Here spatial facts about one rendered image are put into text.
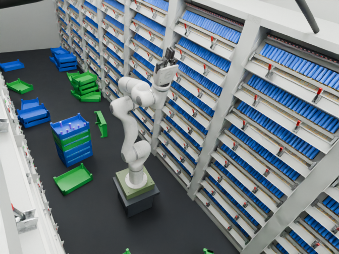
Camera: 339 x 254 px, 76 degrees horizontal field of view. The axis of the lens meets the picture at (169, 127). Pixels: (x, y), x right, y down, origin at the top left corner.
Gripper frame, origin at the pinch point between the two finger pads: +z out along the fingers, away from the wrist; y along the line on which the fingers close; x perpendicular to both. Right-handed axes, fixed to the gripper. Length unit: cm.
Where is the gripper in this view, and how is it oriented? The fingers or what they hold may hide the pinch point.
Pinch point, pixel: (170, 53)
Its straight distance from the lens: 94.0
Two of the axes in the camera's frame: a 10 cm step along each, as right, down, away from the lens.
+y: -7.9, 3.5, -5.1
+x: -5.7, -7.3, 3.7
